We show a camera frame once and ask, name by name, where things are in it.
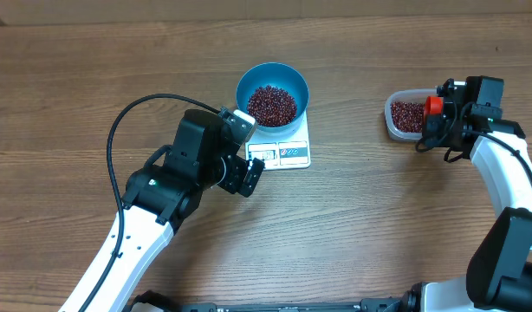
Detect orange measuring scoop blue handle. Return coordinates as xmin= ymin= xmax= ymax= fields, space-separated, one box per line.
xmin=423 ymin=96 xmax=444 ymax=121

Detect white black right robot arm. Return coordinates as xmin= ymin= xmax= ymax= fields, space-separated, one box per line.
xmin=415 ymin=76 xmax=532 ymax=311

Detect white digital kitchen scale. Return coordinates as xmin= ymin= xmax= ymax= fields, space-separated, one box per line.
xmin=245 ymin=113 xmax=311 ymax=171

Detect red beans in bowl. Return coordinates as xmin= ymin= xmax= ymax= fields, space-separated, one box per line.
xmin=247 ymin=85 xmax=297 ymax=127

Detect blue plastic bowl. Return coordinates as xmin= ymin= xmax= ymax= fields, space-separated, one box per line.
xmin=236 ymin=62 xmax=310 ymax=124

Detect red adzuki beans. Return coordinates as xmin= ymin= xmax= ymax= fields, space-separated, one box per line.
xmin=390 ymin=101 xmax=424 ymax=133

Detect clear plastic food container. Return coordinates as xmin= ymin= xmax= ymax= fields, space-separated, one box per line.
xmin=384 ymin=88 xmax=437 ymax=142

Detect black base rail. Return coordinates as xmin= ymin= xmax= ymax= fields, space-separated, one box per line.
xmin=121 ymin=290 xmax=420 ymax=312

